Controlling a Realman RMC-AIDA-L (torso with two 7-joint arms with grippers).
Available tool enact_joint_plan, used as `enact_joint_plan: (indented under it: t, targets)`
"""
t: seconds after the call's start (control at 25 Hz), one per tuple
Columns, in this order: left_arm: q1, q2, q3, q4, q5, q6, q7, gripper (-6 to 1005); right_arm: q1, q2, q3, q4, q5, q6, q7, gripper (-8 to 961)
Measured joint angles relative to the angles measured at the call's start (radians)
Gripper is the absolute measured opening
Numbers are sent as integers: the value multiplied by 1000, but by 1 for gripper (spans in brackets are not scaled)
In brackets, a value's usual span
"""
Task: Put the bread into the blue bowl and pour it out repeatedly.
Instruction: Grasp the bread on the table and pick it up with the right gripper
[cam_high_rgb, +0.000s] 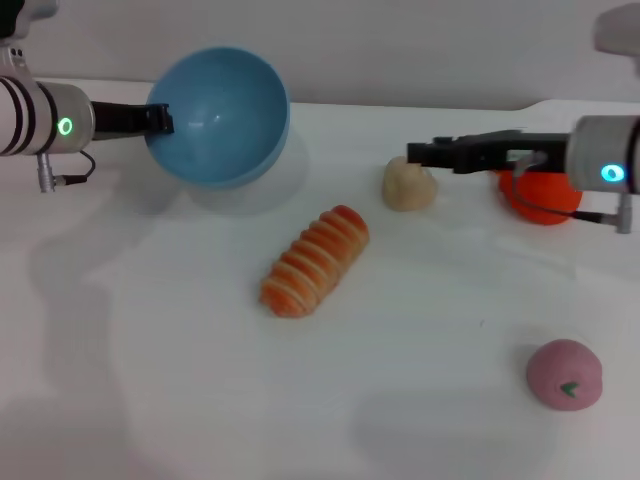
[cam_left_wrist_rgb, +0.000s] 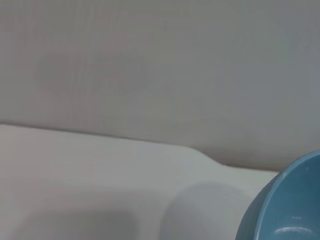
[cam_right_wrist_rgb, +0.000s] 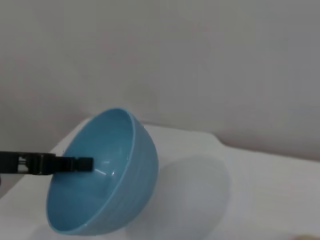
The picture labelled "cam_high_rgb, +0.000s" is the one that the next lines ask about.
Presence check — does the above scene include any beige toy bun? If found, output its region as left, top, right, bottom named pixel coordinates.
left=382, top=155, right=439, bottom=213

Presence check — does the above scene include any left wrist connector cable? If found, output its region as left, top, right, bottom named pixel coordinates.
left=36, top=149, right=97, bottom=194

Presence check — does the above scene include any red toy pear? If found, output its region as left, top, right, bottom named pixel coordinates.
left=497, top=168, right=584, bottom=227

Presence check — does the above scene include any right wrist connector cable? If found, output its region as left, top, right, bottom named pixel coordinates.
left=509, top=151, right=634, bottom=235

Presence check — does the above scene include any blue plastic bowl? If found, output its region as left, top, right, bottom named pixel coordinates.
left=146, top=46, right=292, bottom=191

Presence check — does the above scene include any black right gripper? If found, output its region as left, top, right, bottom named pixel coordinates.
left=406, top=128, right=574, bottom=177

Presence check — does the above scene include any wrist connector cable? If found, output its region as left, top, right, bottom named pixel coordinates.
left=509, top=151, right=634, bottom=235
left=36, top=149, right=97, bottom=194

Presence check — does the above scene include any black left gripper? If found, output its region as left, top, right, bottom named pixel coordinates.
left=89, top=101, right=176, bottom=142

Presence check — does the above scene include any orange striped toy bread loaf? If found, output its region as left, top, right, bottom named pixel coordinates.
left=258, top=203, right=371, bottom=320

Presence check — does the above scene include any pink toy peach bun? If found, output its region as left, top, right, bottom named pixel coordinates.
left=525, top=338, right=604, bottom=412

